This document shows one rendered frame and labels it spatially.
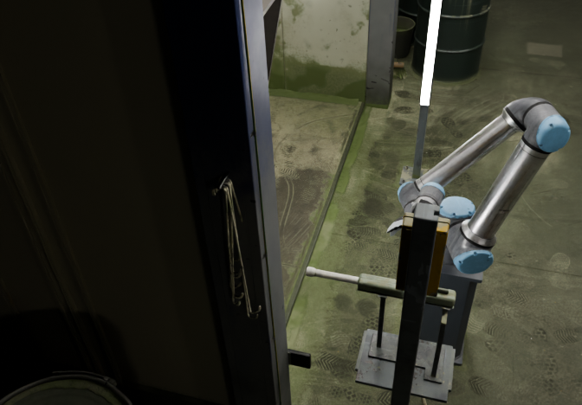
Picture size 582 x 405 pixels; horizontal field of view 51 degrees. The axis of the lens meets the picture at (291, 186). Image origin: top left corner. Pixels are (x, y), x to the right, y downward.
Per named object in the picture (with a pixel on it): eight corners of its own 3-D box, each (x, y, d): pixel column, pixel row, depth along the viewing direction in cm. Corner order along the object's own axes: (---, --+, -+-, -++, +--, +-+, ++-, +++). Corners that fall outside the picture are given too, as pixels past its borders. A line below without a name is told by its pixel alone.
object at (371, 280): (448, 330, 208) (457, 286, 193) (447, 342, 204) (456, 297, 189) (309, 302, 219) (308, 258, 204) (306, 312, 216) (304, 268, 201)
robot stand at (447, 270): (465, 318, 325) (485, 231, 284) (461, 366, 303) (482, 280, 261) (407, 306, 332) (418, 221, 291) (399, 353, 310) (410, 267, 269)
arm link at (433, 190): (441, 205, 237) (449, 185, 230) (432, 222, 227) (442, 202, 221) (418, 196, 239) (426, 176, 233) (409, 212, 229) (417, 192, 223)
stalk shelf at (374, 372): (354, 382, 211) (355, 380, 210) (366, 331, 228) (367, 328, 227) (446, 403, 204) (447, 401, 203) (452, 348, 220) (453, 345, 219)
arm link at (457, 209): (462, 219, 276) (468, 189, 265) (476, 247, 263) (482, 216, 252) (430, 223, 275) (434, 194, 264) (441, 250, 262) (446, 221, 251)
